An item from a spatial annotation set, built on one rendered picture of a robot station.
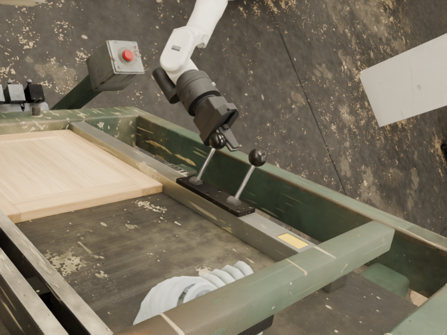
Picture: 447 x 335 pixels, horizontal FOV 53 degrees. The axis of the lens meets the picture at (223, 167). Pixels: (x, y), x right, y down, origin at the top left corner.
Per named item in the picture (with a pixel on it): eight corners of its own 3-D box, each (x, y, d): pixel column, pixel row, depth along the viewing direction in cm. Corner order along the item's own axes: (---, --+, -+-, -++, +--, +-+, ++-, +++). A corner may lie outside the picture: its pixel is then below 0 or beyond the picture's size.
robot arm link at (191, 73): (219, 92, 111) (197, 60, 115) (205, 72, 101) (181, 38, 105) (183, 118, 112) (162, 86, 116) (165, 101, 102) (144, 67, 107)
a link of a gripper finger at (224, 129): (229, 149, 98) (215, 129, 100) (240, 148, 100) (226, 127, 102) (233, 145, 97) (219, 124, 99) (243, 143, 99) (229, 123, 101)
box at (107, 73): (114, 61, 167) (137, 40, 154) (121, 92, 166) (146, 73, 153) (84, 60, 159) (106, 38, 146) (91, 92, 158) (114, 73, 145)
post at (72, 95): (40, 127, 220) (108, 68, 165) (42, 139, 219) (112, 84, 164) (28, 128, 216) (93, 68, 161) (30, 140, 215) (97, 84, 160)
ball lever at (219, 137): (193, 187, 100) (221, 134, 101) (203, 193, 97) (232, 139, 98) (182, 181, 97) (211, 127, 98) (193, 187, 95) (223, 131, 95)
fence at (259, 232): (84, 133, 138) (84, 121, 137) (346, 284, 75) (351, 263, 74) (68, 135, 135) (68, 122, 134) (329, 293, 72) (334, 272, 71)
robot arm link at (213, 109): (250, 108, 101) (224, 72, 105) (219, 110, 94) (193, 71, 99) (224, 144, 109) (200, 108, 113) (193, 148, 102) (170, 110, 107)
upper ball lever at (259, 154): (229, 207, 92) (259, 149, 93) (242, 214, 89) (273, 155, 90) (219, 201, 89) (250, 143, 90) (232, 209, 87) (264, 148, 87)
